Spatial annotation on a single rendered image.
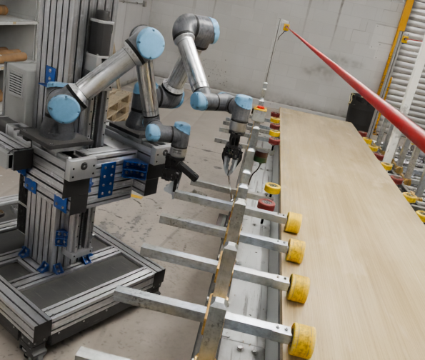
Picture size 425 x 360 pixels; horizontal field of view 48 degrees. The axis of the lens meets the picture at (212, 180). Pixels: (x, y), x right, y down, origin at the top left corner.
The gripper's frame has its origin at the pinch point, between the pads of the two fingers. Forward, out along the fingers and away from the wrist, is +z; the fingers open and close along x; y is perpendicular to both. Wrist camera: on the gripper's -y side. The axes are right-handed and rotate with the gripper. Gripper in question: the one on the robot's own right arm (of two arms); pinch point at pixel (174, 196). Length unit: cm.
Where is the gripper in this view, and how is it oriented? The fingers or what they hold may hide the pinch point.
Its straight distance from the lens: 222.6
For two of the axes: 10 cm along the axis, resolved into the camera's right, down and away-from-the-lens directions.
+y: -9.7, -2.2, 0.6
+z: -1.9, 9.2, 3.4
